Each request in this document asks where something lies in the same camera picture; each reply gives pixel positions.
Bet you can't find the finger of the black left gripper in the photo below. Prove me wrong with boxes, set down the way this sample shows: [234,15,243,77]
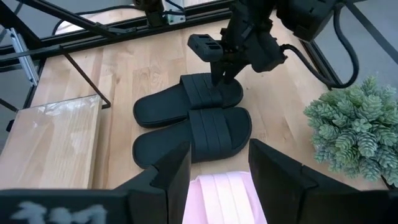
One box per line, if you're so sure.
[210,62,226,86]
[224,63,248,85]

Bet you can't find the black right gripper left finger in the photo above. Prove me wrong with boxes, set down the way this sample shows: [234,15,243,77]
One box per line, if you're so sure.
[115,141,192,224]

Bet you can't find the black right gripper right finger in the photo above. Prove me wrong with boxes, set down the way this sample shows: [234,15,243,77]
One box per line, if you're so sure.
[248,139,358,224]

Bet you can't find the pink rubber slide sandal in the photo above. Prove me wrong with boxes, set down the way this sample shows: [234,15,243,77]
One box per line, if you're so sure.
[182,170,268,224]

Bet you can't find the black rubber slide sandal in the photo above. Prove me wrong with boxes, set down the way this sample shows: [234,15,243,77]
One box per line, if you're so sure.
[132,106,252,170]
[132,73,244,128]

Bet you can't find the wooden shelf with black legs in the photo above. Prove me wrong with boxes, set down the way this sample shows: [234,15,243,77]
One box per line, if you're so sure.
[0,45,112,190]

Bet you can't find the green artificial succulent plant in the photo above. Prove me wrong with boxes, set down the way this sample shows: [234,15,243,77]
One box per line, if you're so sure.
[303,76,398,189]

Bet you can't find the silver aluminium extrusion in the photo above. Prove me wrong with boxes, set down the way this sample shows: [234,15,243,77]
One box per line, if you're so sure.
[9,27,40,86]

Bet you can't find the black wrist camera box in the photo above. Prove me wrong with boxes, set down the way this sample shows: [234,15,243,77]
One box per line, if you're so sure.
[187,34,225,63]

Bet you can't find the small silver metal bracket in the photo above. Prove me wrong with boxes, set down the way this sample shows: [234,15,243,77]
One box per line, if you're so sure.
[161,10,187,26]

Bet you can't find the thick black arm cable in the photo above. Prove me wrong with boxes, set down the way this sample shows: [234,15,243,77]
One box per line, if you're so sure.
[281,2,361,90]

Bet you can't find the thin black cable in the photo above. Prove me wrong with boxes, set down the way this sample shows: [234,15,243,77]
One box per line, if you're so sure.
[51,4,137,37]

